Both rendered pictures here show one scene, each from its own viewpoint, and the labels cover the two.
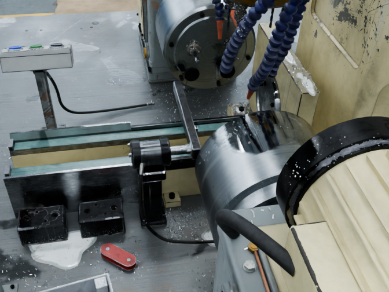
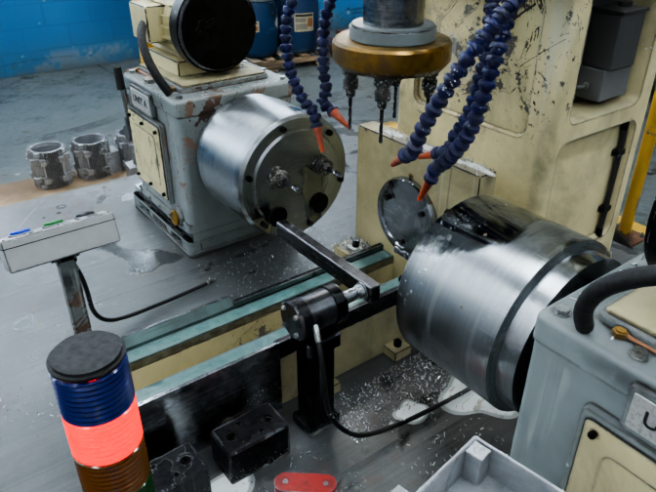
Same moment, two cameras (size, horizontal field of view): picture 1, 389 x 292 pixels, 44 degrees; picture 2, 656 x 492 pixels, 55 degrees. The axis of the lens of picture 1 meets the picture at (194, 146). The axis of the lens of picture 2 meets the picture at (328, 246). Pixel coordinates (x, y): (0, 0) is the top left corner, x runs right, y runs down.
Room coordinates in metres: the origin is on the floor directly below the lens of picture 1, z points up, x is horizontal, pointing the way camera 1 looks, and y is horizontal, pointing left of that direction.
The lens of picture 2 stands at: (0.07, 0.37, 1.54)
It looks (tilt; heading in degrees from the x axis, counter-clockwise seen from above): 30 degrees down; 336
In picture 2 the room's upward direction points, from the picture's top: straight up
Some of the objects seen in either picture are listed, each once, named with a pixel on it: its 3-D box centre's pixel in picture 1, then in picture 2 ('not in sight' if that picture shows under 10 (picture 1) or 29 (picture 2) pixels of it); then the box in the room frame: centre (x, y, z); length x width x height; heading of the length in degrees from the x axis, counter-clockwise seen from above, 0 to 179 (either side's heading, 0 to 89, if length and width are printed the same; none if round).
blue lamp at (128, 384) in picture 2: not in sight; (93, 381); (0.50, 0.38, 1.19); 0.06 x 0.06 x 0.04
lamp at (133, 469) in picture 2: not in sight; (111, 457); (0.50, 0.38, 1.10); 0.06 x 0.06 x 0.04
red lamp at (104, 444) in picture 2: not in sight; (102, 421); (0.50, 0.38, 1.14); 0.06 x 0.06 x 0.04
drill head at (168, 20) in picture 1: (199, 25); (258, 155); (1.26, 0.00, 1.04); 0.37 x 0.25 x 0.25; 13
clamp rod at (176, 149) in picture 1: (173, 150); (343, 298); (0.75, 0.04, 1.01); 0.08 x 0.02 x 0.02; 103
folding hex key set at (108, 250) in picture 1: (118, 256); (306, 486); (0.62, 0.16, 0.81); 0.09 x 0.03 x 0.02; 62
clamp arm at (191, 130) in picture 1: (185, 117); (323, 258); (0.86, 0.02, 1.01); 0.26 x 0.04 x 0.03; 13
